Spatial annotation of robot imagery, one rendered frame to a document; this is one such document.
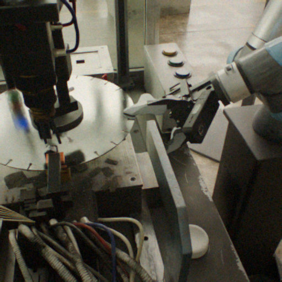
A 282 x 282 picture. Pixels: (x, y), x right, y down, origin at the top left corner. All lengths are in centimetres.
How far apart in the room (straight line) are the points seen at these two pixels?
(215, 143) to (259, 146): 113
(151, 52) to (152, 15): 12
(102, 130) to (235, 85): 27
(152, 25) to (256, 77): 55
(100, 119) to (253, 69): 31
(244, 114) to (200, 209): 42
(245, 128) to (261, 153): 11
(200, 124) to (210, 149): 141
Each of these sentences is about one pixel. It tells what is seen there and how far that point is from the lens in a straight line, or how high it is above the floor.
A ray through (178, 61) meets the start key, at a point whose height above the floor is 91.
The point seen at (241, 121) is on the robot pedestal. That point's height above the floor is 75.
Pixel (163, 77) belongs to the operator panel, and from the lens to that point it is 93.
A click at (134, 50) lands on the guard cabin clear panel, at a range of 117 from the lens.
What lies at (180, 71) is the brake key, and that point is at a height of 91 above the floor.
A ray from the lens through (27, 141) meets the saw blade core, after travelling 66.
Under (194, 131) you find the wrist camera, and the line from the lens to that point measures 62.
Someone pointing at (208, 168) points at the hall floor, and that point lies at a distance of 195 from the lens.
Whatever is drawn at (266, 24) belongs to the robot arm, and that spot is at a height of 108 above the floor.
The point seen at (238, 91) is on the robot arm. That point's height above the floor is 102.
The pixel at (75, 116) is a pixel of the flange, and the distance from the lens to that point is 68.
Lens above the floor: 136
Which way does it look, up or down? 42 degrees down
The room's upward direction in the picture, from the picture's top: straight up
